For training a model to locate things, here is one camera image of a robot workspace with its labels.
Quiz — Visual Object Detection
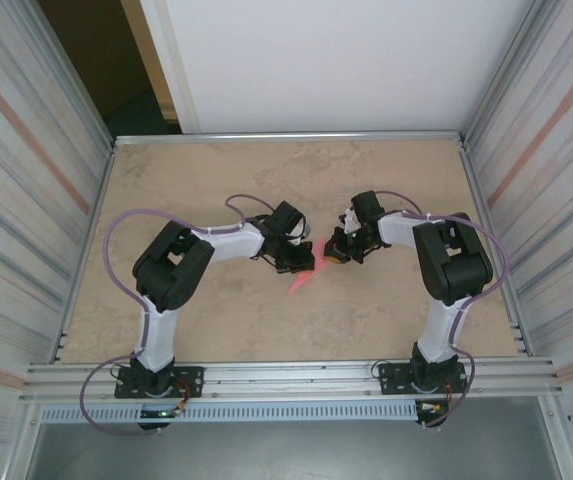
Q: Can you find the pink cloth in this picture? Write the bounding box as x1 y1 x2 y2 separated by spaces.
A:
287 238 336 297

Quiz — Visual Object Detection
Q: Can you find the small controller board green light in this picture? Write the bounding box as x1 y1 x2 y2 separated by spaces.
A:
138 407 185 420

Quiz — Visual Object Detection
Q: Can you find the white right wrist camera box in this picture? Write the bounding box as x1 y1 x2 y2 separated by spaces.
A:
338 206 361 232

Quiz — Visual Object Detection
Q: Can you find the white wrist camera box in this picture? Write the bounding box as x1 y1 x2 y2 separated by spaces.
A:
285 222 313 250
338 206 361 232

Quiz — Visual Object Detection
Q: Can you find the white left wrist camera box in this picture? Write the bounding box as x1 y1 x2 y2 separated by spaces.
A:
285 222 313 250

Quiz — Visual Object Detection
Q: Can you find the aluminium table edge rail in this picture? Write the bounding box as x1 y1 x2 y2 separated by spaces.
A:
112 130 467 148

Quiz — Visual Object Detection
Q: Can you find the wide aluminium mounting rail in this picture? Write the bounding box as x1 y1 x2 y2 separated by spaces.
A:
18 355 565 404

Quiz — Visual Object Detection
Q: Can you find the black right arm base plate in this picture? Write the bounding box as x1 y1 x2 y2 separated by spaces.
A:
378 360 469 396

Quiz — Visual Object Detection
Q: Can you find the grey slotted cable duct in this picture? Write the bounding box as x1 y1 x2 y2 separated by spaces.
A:
39 402 420 422

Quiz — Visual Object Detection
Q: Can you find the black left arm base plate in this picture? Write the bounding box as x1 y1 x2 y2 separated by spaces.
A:
114 366 205 400

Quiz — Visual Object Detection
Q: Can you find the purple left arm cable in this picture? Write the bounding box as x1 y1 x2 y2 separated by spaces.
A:
79 193 247 437

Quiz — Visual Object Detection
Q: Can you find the small connector board with wires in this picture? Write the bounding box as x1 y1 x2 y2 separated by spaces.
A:
415 401 451 429

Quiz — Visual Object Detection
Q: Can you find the aluminium frame post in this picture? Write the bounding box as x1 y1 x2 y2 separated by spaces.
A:
464 0 555 144
30 0 117 146

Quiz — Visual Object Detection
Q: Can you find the beige wooden door frame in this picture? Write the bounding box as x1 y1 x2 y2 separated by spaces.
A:
119 0 183 122

